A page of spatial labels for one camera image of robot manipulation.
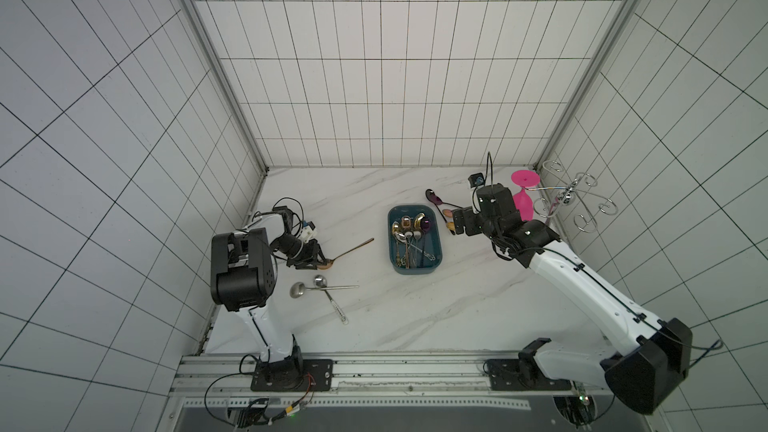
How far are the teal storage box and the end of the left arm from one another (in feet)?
0.77

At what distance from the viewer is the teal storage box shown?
36.9 inches

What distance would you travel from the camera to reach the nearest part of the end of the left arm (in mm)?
792
